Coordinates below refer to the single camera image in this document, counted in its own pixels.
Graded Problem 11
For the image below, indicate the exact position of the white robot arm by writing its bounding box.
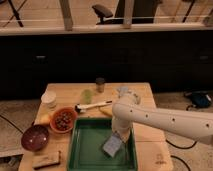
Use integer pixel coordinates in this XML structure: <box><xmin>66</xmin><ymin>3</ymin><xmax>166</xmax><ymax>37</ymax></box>
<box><xmin>112</xmin><ymin>95</ymin><xmax>213</xmax><ymax>146</ymax></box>

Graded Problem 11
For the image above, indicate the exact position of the yellow banana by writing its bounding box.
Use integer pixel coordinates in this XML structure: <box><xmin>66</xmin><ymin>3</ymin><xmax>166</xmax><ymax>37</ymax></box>
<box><xmin>99</xmin><ymin>107</ymin><xmax>113</xmax><ymax>117</ymax></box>

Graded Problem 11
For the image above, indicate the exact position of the pale blue small cup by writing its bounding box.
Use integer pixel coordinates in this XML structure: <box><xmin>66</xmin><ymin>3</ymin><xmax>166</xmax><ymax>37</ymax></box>
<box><xmin>117</xmin><ymin>86</ymin><xmax>129</xmax><ymax>97</ymax></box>

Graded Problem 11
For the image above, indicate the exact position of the orange bowl with nuts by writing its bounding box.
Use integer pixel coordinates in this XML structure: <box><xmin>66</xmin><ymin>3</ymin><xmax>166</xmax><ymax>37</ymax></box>
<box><xmin>50</xmin><ymin>107</ymin><xmax>78</xmax><ymax>134</ymax></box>

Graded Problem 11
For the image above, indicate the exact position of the green plastic tray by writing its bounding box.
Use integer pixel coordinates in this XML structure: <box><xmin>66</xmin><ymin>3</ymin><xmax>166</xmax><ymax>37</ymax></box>
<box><xmin>67</xmin><ymin>118</ymin><xmax>138</xmax><ymax>171</ymax></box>

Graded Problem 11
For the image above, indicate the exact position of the white handled tool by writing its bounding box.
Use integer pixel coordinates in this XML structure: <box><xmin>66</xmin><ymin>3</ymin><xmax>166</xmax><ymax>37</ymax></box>
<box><xmin>75</xmin><ymin>101</ymin><xmax>111</xmax><ymax>113</ymax></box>

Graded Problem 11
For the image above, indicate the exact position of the dark bag on floor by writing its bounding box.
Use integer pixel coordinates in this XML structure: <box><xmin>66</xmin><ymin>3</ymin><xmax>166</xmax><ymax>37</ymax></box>
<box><xmin>184</xmin><ymin>92</ymin><xmax>212</xmax><ymax>108</ymax></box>

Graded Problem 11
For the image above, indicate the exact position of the white lidded cup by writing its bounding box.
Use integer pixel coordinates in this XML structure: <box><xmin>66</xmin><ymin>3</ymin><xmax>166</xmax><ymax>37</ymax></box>
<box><xmin>41</xmin><ymin>91</ymin><xmax>56</xmax><ymax>109</ymax></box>

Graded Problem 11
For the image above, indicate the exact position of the dark cabinet counter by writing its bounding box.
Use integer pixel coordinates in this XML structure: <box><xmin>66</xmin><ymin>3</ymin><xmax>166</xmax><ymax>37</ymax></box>
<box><xmin>0</xmin><ymin>31</ymin><xmax>213</xmax><ymax>99</ymax></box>

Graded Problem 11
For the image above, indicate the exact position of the yellow fruit piece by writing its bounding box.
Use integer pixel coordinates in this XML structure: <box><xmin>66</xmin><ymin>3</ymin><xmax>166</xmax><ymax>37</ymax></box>
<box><xmin>39</xmin><ymin>115</ymin><xmax>51</xmax><ymax>125</ymax></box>

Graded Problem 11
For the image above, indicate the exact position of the dark purple bowl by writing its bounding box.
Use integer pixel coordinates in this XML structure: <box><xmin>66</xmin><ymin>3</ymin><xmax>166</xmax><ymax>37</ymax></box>
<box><xmin>21</xmin><ymin>125</ymin><xmax>49</xmax><ymax>152</ymax></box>

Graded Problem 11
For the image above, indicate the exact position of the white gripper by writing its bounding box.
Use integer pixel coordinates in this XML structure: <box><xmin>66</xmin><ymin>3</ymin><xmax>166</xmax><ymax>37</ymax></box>
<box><xmin>112</xmin><ymin>117</ymin><xmax>132</xmax><ymax>142</ymax></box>

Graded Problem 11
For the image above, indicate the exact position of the grey blue sponge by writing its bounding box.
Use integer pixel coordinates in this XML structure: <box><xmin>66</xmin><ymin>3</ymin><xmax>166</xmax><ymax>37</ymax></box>
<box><xmin>102</xmin><ymin>133</ymin><xmax>123</xmax><ymax>157</ymax></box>

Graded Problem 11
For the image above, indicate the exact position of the green translucent cup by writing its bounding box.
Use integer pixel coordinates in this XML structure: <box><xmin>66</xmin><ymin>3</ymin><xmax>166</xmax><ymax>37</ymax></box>
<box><xmin>82</xmin><ymin>89</ymin><xmax>92</xmax><ymax>104</ymax></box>

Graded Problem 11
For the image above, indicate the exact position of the wooden block brush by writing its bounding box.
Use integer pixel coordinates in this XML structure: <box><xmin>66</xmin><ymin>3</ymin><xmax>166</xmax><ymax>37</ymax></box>
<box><xmin>32</xmin><ymin>151</ymin><xmax>60</xmax><ymax>169</ymax></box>

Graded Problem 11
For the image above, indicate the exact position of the black floor cable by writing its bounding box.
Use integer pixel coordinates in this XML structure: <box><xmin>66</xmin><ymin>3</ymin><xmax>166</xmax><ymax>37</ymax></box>
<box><xmin>165</xmin><ymin>138</ymin><xmax>199</xmax><ymax>151</ymax></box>

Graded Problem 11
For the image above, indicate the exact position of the black office chair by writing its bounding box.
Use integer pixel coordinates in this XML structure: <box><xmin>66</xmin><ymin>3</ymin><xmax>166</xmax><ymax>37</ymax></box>
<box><xmin>92</xmin><ymin>4</ymin><xmax>123</xmax><ymax>25</ymax></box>

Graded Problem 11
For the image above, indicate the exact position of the brown spice jar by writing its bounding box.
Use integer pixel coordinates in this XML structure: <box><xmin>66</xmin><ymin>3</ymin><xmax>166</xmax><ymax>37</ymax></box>
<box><xmin>95</xmin><ymin>77</ymin><xmax>105</xmax><ymax>93</ymax></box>

